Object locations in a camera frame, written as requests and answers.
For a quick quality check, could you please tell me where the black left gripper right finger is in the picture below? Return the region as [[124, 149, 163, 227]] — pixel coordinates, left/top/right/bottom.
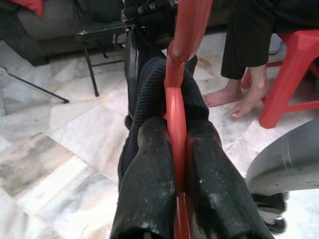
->
[[185, 121, 275, 239]]

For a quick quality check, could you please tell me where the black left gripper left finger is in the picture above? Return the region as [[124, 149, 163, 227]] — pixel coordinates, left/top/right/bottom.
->
[[110, 116, 177, 239]]

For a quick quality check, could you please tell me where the red plastic hanger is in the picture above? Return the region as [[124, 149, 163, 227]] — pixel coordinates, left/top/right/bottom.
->
[[163, 0, 214, 239]]

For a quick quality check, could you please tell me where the black shirt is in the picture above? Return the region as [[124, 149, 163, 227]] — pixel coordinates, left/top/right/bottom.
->
[[117, 57, 210, 190]]

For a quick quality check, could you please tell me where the black robot leg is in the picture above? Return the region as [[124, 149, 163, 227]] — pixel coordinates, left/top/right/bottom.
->
[[124, 23, 173, 120]]

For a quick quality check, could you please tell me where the red plastic stool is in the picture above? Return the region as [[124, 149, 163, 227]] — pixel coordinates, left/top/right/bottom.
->
[[241, 28, 319, 130]]

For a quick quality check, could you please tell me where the metal clothes rack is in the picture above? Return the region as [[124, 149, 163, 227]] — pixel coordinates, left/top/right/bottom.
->
[[0, 65, 70, 116]]

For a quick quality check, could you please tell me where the black metal chair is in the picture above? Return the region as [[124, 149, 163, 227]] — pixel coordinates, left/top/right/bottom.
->
[[74, 19, 141, 98]]

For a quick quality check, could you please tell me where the dark sofa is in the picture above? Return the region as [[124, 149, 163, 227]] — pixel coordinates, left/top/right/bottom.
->
[[0, 0, 126, 67]]

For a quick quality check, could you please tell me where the red cushion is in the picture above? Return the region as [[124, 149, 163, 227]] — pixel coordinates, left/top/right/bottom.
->
[[22, 0, 44, 18]]

